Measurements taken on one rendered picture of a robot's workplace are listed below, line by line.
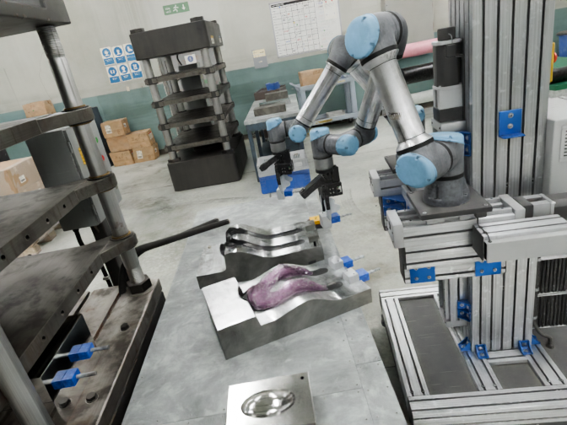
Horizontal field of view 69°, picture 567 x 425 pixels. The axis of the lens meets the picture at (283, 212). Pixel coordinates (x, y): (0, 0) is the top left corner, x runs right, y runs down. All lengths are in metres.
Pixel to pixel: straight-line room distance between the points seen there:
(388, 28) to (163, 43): 4.36
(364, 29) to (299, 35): 6.66
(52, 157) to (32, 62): 7.39
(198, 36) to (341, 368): 4.67
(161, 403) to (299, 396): 0.40
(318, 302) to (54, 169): 1.14
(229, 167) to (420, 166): 4.46
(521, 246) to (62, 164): 1.64
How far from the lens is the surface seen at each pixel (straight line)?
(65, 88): 1.62
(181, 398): 1.24
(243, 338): 1.27
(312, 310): 1.31
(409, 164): 1.29
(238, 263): 1.60
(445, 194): 1.44
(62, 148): 1.79
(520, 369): 2.08
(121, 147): 8.34
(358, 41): 1.31
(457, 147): 1.41
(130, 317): 1.69
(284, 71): 7.96
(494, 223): 1.52
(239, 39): 7.98
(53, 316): 1.36
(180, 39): 5.44
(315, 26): 7.96
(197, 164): 5.63
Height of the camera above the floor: 1.63
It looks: 22 degrees down
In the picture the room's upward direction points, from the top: 11 degrees counter-clockwise
